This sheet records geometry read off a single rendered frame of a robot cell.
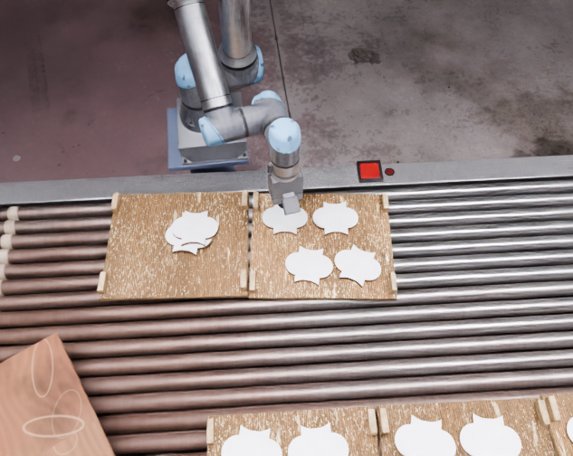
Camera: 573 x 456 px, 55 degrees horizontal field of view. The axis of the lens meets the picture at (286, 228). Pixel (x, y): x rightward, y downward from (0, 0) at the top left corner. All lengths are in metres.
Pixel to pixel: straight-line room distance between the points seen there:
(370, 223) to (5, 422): 1.07
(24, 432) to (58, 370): 0.15
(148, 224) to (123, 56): 2.08
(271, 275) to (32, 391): 0.66
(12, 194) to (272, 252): 0.85
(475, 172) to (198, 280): 0.94
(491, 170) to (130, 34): 2.55
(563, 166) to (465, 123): 1.36
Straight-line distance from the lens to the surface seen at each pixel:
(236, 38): 1.63
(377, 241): 1.65
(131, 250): 1.67
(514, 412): 1.55
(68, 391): 1.44
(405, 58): 3.58
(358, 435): 1.45
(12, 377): 1.51
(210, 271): 1.59
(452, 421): 1.50
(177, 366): 1.53
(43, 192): 1.90
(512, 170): 1.93
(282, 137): 1.32
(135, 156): 3.10
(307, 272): 1.56
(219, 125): 1.38
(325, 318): 1.54
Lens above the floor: 2.35
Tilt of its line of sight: 59 degrees down
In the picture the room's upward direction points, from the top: straight up
